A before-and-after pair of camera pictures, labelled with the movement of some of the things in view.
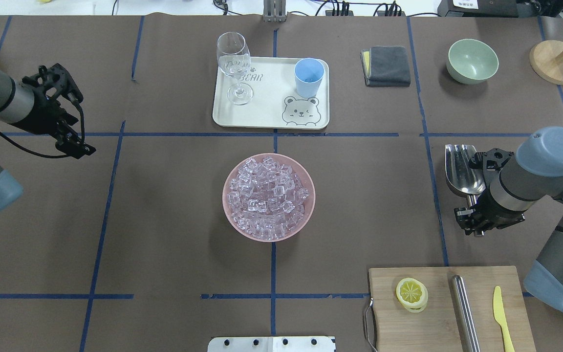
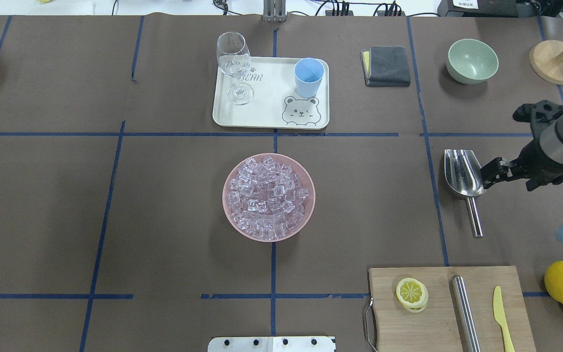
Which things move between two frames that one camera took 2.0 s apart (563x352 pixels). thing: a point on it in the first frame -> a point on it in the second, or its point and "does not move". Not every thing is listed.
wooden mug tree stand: x=559 y=62 does not move
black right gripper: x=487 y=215 -> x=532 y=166
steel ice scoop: x=462 y=177 does not move
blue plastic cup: x=309 y=73 does not move
